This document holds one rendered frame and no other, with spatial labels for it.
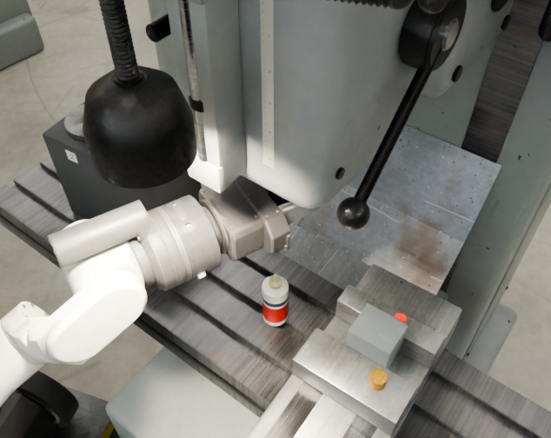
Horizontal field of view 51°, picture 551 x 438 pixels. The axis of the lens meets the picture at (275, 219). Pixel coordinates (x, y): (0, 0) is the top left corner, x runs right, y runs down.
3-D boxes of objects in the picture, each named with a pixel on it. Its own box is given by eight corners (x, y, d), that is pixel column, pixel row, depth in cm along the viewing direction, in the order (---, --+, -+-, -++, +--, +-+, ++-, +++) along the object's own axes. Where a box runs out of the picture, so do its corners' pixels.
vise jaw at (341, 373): (391, 437, 71) (396, 424, 69) (291, 374, 77) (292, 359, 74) (412, 400, 75) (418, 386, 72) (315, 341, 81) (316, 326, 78)
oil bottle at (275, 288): (277, 331, 90) (277, 290, 81) (257, 318, 91) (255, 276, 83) (293, 314, 92) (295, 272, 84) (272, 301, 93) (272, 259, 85)
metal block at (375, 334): (382, 376, 76) (389, 355, 71) (343, 353, 78) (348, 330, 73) (401, 348, 78) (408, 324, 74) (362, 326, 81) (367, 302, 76)
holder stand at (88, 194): (166, 258, 99) (147, 175, 84) (70, 212, 106) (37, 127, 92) (205, 214, 106) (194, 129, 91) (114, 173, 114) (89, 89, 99)
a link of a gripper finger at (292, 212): (316, 207, 69) (273, 227, 67) (318, 188, 67) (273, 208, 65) (324, 215, 69) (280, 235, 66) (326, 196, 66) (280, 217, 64)
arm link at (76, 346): (161, 301, 59) (61, 389, 58) (131, 252, 65) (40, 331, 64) (122, 272, 54) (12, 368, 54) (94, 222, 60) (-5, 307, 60)
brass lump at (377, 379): (380, 394, 71) (381, 388, 70) (364, 385, 72) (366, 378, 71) (388, 381, 72) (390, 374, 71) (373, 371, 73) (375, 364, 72)
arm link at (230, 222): (293, 212, 60) (189, 258, 56) (290, 268, 68) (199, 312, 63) (235, 144, 68) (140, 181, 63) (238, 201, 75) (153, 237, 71)
